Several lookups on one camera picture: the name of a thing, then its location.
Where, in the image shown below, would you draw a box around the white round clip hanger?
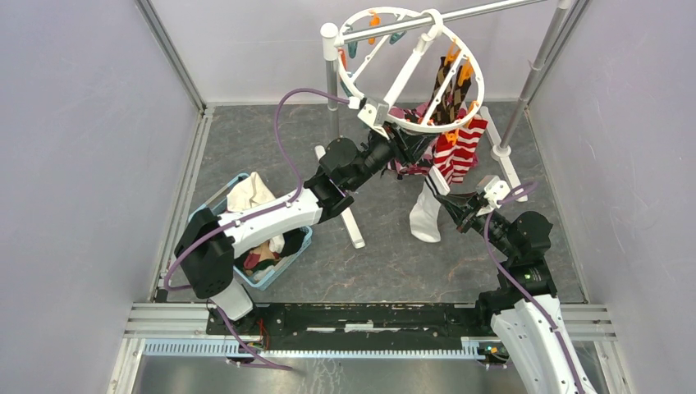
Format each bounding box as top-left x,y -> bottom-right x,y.
322,7 -> 485,136

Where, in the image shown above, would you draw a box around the white sock black stripes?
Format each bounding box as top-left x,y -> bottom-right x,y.
409,166 -> 451,243

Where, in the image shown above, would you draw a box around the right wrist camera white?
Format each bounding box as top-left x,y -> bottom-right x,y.
476,175 -> 511,217

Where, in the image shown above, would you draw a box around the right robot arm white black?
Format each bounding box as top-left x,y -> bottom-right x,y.
437,182 -> 596,393

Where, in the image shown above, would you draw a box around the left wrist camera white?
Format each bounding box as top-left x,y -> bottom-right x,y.
348,96 -> 391,140

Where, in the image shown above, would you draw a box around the white cloth in basket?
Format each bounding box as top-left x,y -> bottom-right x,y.
227,172 -> 276,212

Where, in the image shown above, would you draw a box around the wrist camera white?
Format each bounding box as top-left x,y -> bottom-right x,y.
476,175 -> 511,217
348,96 -> 391,140

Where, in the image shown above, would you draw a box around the pink camouflage garment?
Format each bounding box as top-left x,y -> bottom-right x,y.
380,104 -> 479,181

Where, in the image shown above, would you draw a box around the red white striped sock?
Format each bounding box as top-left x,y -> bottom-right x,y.
448,114 -> 488,184

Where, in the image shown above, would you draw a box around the orange clip front holding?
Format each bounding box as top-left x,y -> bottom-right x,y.
442,38 -> 461,66

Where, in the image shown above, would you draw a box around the orange clip right rim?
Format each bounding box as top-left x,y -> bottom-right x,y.
443,130 -> 459,146

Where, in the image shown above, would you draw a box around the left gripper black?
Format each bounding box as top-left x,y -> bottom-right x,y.
347,117 -> 439,191

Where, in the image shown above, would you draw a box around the metal clothes rack frame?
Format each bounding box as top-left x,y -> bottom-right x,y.
319,1 -> 574,249

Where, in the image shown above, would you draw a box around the light blue laundry basket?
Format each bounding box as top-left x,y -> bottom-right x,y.
187,172 -> 312,291

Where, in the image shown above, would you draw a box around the teal clip right rim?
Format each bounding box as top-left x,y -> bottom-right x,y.
346,25 -> 359,59

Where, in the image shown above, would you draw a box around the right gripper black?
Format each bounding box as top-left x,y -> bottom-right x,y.
435,189 -> 518,258

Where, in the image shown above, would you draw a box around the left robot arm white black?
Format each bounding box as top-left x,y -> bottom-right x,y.
172,122 -> 438,335

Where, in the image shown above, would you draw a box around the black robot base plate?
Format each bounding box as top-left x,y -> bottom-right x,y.
231,303 -> 496,351

